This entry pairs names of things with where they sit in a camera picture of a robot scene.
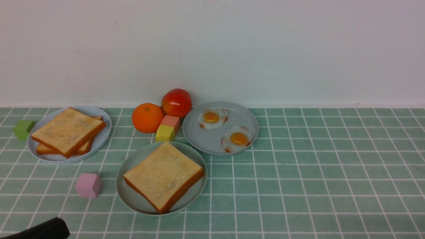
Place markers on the toast slice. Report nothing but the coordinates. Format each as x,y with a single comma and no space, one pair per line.
162,174
44,150
68,131

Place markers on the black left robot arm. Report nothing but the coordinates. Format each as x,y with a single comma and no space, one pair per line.
55,228

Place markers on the back left fried egg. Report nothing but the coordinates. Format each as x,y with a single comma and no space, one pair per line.
213,118

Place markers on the fried egg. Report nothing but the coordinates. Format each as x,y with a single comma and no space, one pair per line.
235,139
213,118

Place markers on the grey plate with eggs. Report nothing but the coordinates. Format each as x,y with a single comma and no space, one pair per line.
209,141

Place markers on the front fried egg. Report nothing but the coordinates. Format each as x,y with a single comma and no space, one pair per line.
235,139

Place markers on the red apple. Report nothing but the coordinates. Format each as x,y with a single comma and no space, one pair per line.
177,102

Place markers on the salmon pink cube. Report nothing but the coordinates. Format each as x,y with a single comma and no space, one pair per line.
171,121

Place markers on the yellow cube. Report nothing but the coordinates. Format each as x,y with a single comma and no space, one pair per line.
165,133

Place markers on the orange fruit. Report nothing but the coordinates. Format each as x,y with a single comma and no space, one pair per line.
147,117

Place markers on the green plate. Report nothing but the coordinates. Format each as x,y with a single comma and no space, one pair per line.
196,192

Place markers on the light blue bread plate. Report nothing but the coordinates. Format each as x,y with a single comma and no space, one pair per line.
99,139

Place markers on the green cube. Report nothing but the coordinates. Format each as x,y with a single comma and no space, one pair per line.
23,128

